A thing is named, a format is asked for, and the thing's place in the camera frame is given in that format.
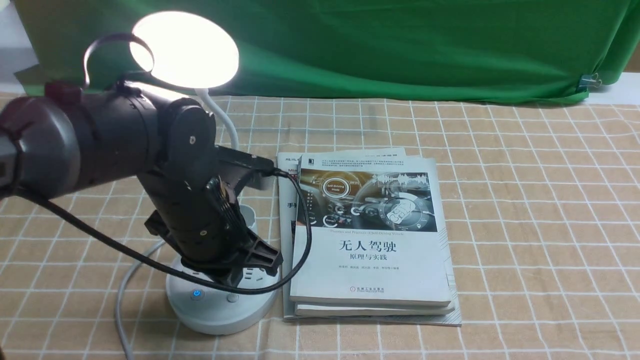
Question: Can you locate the white lower book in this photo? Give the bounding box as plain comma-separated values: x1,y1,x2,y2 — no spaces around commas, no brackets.
294,148,457,317

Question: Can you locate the white desk lamp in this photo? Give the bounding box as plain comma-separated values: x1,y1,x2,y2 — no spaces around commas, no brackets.
130,10,277,335

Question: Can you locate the green backdrop cloth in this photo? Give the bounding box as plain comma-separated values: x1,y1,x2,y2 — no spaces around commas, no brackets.
14,0,639,104

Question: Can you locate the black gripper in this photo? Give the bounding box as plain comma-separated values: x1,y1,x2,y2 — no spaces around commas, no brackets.
144,145,283,289

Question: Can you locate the teal binder clip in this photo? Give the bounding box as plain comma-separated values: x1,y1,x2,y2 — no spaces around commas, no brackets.
576,72,602,92

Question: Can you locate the white lamp power cord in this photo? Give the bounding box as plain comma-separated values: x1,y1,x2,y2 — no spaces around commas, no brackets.
114,239,168,360

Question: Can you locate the thin bottom magazine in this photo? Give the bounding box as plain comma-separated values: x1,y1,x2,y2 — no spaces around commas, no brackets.
277,147,462,327

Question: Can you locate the tan checkered tablecloth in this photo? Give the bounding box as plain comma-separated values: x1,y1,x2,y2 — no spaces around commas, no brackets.
0,96,640,360

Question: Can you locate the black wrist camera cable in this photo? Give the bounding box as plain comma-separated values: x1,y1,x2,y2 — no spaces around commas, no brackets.
15,167,313,295

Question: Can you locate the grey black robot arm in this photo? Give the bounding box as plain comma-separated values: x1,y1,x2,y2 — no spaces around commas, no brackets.
1,82,282,294

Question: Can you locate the white book with car cover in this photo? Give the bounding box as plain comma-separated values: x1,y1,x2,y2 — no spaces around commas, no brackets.
289,155,453,308

